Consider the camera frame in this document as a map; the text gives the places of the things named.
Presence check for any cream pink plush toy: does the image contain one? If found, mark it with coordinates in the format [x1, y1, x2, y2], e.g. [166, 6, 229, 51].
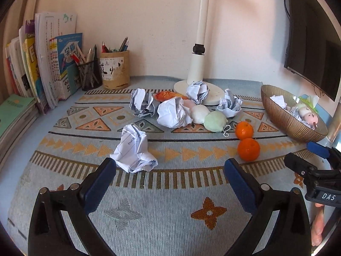
[298, 103, 320, 130]

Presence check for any patterned woven table mat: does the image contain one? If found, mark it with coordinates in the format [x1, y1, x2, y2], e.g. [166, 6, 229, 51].
[7, 80, 331, 256]

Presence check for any stack of green booklets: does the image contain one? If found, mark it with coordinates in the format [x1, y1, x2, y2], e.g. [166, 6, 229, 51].
[0, 94, 40, 163]

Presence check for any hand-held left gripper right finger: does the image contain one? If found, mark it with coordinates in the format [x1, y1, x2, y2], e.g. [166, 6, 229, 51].
[224, 158, 312, 256]

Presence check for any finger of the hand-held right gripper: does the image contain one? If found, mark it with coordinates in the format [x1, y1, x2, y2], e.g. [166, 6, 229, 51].
[306, 142, 341, 169]
[284, 153, 317, 178]

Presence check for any person's right hand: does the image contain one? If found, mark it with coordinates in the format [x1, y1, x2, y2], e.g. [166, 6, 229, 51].
[311, 202, 324, 246]

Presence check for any orange snack wrapper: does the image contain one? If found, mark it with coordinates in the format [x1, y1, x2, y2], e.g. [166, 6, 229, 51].
[155, 91, 188, 102]

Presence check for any orange tangerine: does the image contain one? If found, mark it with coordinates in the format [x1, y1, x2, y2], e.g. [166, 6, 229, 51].
[237, 138, 260, 162]
[235, 121, 254, 140]

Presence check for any white desk lamp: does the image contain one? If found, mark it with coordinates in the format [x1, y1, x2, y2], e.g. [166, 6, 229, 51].
[174, 0, 225, 106]

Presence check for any paper ball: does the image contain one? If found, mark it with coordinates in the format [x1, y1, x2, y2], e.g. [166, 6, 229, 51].
[186, 81, 210, 105]
[286, 105, 300, 118]
[157, 97, 194, 128]
[216, 89, 243, 118]
[270, 95, 287, 110]
[130, 88, 160, 118]
[110, 124, 158, 174]

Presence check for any bunch of dark pens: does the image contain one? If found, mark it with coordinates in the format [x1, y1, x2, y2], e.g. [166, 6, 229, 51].
[101, 37, 130, 54]

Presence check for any row of standing books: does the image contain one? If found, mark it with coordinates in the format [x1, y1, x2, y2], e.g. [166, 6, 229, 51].
[5, 12, 84, 114]

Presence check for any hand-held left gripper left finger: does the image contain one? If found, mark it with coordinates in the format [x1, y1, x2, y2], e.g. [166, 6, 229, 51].
[28, 157, 118, 256]

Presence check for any green tissue pack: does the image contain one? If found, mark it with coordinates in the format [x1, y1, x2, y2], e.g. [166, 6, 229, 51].
[298, 95, 320, 110]

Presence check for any bunch of pens and pencils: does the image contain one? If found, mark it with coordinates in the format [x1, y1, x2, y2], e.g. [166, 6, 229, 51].
[70, 45, 99, 66]

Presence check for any pink white green plush dango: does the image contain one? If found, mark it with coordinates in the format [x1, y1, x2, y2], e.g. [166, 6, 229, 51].
[184, 100, 232, 138]

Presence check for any brown ribbed glass bowl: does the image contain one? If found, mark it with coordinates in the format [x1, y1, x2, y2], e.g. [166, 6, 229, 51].
[260, 84, 329, 143]

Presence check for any beige cylindrical pen holder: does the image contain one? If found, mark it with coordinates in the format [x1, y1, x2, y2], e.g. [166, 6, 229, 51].
[99, 50, 131, 90]

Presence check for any black mesh pen cup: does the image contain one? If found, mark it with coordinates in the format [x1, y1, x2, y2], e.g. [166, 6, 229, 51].
[77, 60, 103, 92]

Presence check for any black monitor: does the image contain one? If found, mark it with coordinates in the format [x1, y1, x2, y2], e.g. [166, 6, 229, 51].
[284, 0, 341, 102]

